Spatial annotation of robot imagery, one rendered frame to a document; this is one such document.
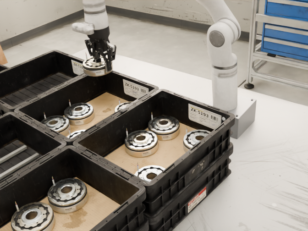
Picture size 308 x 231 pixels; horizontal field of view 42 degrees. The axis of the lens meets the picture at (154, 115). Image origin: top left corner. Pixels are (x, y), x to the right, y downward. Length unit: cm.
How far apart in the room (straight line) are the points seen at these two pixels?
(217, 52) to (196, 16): 304
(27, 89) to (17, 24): 292
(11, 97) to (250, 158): 95
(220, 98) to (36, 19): 350
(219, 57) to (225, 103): 18
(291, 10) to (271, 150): 167
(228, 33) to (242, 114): 31
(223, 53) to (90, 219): 70
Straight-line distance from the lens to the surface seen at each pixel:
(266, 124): 161
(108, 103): 151
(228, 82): 145
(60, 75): 178
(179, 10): 453
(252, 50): 318
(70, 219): 107
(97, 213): 107
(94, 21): 131
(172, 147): 125
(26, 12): 466
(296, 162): 144
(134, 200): 95
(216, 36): 137
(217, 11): 142
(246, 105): 154
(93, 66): 140
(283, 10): 302
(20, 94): 169
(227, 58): 140
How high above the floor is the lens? 159
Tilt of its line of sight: 32 degrees down
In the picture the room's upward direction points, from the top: 4 degrees counter-clockwise
